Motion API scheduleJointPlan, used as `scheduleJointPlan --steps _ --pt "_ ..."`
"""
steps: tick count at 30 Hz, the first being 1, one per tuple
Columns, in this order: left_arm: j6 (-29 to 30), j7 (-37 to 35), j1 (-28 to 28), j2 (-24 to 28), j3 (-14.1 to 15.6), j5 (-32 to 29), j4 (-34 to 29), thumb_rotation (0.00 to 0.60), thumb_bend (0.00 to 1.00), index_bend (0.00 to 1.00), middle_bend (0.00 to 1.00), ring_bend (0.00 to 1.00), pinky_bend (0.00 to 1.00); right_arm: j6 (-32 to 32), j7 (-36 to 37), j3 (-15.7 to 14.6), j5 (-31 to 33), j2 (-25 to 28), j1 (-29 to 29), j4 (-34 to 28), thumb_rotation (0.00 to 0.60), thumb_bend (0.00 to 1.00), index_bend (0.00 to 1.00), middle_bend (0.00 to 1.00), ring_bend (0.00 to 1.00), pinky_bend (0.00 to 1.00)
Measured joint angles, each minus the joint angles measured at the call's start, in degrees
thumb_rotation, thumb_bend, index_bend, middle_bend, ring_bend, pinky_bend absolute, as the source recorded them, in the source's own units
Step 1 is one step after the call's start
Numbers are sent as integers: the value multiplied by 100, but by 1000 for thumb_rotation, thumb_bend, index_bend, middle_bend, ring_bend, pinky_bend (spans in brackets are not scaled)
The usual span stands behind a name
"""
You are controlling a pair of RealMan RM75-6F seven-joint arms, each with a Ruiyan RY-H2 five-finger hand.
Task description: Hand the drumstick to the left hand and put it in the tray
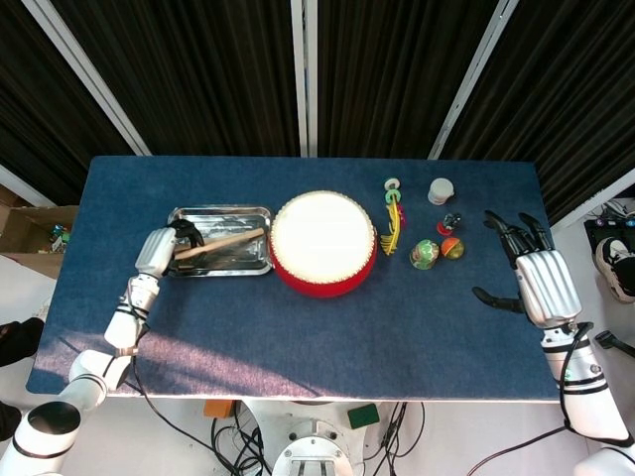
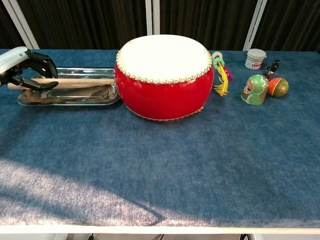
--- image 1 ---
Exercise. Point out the blue felt table mat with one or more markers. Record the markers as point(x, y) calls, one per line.
point(297, 337)

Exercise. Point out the black pleated curtain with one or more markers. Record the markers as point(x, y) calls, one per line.
point(208, 74)

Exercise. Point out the small black red toy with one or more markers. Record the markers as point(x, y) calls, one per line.
point(450, 223)

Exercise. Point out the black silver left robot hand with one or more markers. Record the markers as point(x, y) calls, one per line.
point(156, 250)

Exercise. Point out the cardboard box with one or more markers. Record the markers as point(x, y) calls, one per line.
point(25, 223)

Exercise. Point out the black shoe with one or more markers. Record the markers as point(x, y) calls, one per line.
point(20, 339)

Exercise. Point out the small white plastic jar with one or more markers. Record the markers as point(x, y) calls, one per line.
point(441, 191)

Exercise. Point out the white frame post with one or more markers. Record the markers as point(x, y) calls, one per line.
point(303, 74)
point(89, 79)
point(471, 79)

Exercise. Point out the shiny metal tray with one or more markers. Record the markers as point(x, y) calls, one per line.
point(223, 218)

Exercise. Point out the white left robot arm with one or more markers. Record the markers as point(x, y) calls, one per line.
point(124, 327)

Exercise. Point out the red drum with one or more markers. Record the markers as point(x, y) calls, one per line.
point(322, 238)

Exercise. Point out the white black sneaker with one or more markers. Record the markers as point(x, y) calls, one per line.
point(615, 268)

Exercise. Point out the green patterned ball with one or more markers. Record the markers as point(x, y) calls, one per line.
point(423, 254)

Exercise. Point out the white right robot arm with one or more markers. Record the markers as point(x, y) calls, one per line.
point(585, 396)

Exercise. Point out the orange and gold ball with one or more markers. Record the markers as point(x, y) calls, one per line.
point(453, 249)

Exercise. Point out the green block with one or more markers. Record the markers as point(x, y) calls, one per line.
point(363, 415)

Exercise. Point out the orange box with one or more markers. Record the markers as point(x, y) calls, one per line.
point(218, 409)

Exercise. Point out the yellow feather shuttlecock toy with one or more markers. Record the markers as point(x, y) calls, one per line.
point(392, 238)

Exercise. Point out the wooden drumstick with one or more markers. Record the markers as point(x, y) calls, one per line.
point(233, 241)

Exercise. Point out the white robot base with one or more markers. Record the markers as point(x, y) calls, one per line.
point(312, 446)

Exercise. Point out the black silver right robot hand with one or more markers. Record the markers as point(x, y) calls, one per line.
point(546, 282)

